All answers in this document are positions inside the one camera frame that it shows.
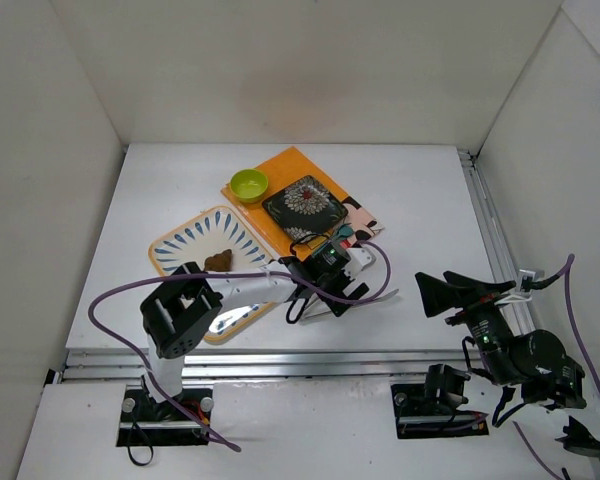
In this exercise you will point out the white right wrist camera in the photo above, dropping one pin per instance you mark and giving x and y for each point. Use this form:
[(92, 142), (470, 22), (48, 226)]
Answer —
[(522, 293)]

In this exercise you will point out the aluminium frame rail right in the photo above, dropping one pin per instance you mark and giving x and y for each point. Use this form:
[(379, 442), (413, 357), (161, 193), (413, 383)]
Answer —
[(502, 265)]

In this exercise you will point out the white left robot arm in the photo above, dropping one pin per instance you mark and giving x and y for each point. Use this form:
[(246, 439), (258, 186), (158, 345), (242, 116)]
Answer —
[(179, 312)]

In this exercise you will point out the teal plastic spoon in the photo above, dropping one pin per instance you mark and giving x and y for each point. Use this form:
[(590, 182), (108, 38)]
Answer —
[(343, 232)]

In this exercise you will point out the aluminium frame rail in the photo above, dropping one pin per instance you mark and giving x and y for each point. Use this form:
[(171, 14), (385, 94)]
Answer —
[(211, 367), (502, 265)]

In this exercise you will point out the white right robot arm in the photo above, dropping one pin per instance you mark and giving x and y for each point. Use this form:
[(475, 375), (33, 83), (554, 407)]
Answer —
[(533, 378)]

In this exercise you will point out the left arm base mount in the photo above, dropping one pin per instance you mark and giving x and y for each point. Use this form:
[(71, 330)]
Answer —
[(143, 422)]

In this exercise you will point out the brown croissant bread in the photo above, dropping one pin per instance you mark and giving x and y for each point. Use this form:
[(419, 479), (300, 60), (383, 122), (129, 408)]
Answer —
[(219, 262)]

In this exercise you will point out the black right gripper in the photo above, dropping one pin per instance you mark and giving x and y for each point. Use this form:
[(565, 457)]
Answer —
[(471, 307)]

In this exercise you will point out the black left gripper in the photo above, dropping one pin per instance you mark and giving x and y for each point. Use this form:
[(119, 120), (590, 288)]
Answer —
[(344, 298)]

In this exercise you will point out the green small bowl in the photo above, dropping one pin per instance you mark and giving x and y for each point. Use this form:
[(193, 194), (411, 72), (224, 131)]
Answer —
[(249, 185)]

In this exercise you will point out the orange cartoon placemat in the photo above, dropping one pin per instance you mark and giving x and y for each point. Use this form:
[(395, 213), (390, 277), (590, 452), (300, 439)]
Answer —
[(283, 169)]

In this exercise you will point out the aluminium frame rail front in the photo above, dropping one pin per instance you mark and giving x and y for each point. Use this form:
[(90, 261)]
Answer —
[(211, 367)]

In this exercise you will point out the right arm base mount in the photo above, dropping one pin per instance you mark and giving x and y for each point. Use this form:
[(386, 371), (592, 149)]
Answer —
[(435, 408)]

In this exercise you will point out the white blue-patterned rectangular plate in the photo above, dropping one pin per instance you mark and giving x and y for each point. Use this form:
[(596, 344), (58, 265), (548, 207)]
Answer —
[(212, 232)]

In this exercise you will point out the black floral square plate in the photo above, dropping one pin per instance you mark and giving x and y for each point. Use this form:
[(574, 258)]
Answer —
[(305, 209)]

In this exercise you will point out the silver metal tongs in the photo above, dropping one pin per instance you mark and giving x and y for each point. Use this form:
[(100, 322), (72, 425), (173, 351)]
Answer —
[(375, 298)]

